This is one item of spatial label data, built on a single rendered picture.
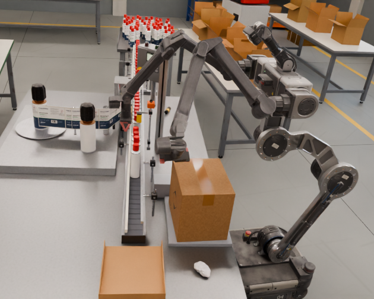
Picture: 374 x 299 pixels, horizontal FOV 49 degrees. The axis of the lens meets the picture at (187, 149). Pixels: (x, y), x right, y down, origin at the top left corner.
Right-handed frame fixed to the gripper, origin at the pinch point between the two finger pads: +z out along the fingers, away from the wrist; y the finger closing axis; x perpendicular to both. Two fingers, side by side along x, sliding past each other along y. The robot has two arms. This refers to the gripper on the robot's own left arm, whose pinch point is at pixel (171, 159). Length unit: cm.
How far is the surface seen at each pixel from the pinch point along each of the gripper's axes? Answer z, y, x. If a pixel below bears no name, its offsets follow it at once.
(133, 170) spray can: 36.9, 13.4, -7.6
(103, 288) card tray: 1, 35, 52
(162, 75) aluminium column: 30, -8, -62
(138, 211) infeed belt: 23.1, 14.9, 17.7
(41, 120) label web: 71, 63, -55
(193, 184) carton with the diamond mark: -3.7, -7.8, 13.3
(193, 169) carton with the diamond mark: 3.9, -10.9, 4.1
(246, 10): 378, -257, -393
